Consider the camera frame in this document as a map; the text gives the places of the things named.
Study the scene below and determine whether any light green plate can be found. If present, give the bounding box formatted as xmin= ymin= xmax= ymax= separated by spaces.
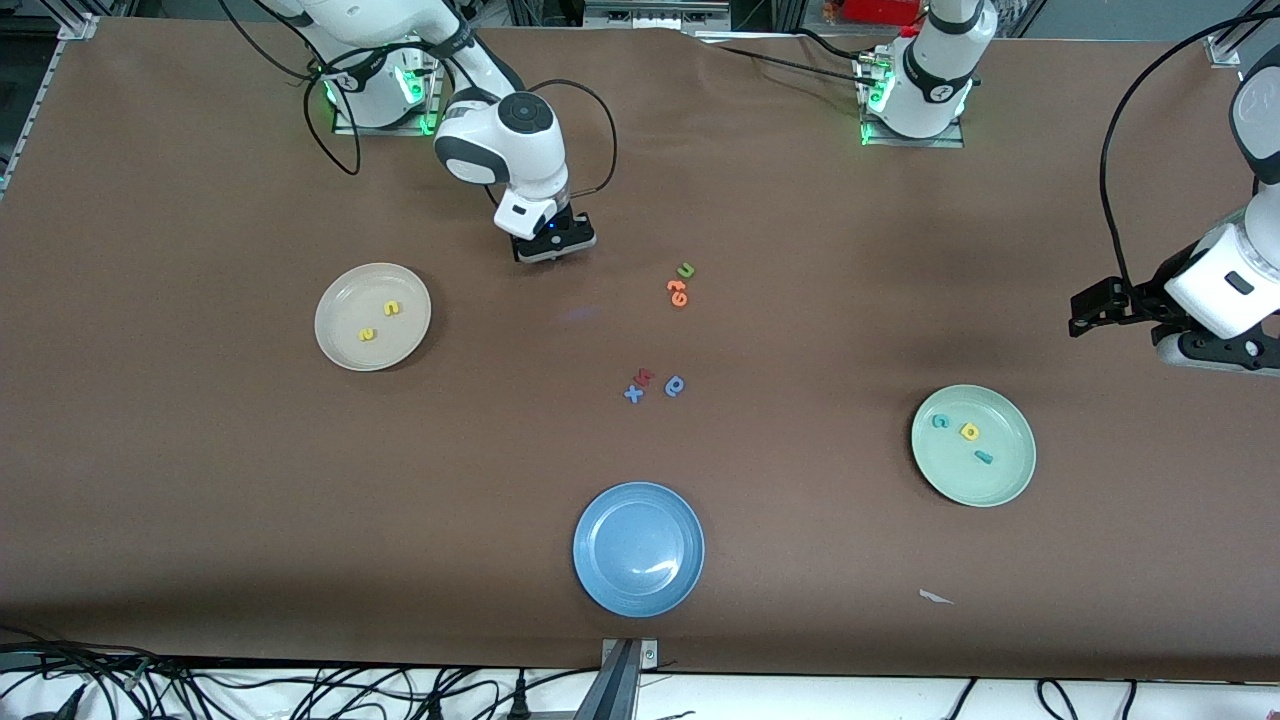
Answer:
xmin=910 ymin=384 xmax=1037 ymax=508

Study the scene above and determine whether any beige brown plate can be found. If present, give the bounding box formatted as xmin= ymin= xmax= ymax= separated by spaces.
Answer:
xmin=314 ymin=262 xmax=433 ymax=373

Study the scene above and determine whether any blue plate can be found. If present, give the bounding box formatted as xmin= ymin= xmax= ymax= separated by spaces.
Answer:
xmin=573 ymin=482 xmax=706 ymax=618

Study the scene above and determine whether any red background object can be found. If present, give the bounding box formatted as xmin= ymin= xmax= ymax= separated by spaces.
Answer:
xmin=842 ymin=0 xmax=922 ymax=27

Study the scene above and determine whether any brown table cover sheet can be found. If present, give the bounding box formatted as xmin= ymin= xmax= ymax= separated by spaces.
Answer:
xmin=0 ymin=15 xmax=1280 ymax=683

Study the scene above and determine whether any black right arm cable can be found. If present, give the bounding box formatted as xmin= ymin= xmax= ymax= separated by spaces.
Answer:
xmin=215 ymin=0 xmax=617 ymax=199

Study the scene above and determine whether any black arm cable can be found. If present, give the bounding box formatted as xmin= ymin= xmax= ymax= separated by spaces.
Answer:
xmin=215 ymin=0 xmax=617 ymax=199
xmin=1098 ymin=8 xmax=1280 ymax=291

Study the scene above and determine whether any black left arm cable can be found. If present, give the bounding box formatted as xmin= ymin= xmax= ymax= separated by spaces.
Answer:
xmin=1098 ymin=8 xmax=1280 ymax=291

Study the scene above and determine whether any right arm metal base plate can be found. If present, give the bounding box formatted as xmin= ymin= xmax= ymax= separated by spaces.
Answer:
xmin=330 ymin=38 xmax=443 ymax=137

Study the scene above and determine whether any aluminium frame rail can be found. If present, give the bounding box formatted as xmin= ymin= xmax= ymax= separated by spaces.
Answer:
xmin=584 ymin=0 xmax=732 ymax=32

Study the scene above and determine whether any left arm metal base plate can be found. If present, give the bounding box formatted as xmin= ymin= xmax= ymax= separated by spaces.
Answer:
xmin=859 ymin=112 xmax=967 ymax=150

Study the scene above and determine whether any black cable on table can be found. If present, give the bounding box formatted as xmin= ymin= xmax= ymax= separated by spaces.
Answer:
xmin=698 ymin=28 xmax=873 ymax=85

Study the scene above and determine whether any aluminium profile post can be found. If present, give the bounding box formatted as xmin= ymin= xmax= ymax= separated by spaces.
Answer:
xmin=575 ymin=638 xmax=661 ymax=720

